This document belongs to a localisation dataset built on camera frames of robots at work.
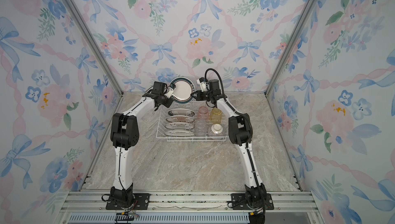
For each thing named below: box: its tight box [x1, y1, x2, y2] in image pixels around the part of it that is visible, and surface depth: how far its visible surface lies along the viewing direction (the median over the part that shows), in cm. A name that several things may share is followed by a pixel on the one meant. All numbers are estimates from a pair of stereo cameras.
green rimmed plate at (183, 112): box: [167, 108, 196, 117], surface depth 100 cm
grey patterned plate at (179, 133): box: [164, 130, 196, 138], surface depth 92 cm
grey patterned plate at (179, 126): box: [164, 122, 195, 130], surface depth 94 cm
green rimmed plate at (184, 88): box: [170, 76, 196, 104], surface depth 102 cm
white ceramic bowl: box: [208, 123, 225, 140], surface depth 94 cm
